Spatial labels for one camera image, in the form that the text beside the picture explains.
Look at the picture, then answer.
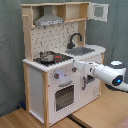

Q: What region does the grey range hood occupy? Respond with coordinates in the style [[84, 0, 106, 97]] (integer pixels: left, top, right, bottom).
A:
[[35, 5, 64, 27]]

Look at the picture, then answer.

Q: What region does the wooden table top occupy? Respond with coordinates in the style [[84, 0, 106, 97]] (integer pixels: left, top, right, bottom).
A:
[[0, 85, 128, 128]]

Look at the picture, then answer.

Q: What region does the wooden toy kitchen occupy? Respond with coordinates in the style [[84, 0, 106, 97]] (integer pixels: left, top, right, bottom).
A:
[[22, 2, 105, 128]]

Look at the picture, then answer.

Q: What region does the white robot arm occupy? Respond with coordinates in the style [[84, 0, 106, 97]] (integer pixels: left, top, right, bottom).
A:
[[73, 61, 128, 92]]

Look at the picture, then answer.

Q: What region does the toy oven door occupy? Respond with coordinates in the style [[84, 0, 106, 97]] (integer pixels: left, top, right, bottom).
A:
[[55, 80, 75, 112]]

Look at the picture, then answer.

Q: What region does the red right stove knob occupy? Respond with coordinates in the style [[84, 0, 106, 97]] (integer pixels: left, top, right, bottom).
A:
[[71, 66, 78, 73]]

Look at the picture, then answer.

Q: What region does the black toy faucet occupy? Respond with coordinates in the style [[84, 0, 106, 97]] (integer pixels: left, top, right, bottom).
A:
[[67, 33, 82, 49]]

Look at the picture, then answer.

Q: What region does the white toy microwave door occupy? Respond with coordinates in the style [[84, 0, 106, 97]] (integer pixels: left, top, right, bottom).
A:
[[88, 3, 109, 22]]

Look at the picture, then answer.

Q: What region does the grey toy sink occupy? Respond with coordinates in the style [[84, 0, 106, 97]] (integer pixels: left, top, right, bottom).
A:
[[66, 47, 94, 56]]

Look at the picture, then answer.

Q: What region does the red left stove knob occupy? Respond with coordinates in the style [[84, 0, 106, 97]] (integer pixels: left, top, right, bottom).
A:
[[54, 73, 60, 79]]

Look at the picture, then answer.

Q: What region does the silver toy pot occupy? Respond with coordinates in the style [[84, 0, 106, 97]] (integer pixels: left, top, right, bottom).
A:
[[40, 51, 55, 62]]

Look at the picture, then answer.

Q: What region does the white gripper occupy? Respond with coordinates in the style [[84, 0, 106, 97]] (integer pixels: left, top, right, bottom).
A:
[[73, 61, 98, 76]]

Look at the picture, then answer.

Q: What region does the black toy stovetop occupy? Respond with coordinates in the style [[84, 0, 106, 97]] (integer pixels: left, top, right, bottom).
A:
[[34, 53, 71, 66]]

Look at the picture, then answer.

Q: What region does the white cabinet door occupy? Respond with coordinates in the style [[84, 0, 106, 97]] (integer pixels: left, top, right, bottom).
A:
[[79, 56, 102, 107]]

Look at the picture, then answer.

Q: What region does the red stove knob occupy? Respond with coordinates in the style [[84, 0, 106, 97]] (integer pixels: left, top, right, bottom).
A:
[[71, 66, 78, 73], [54, 73, 60, 79]]

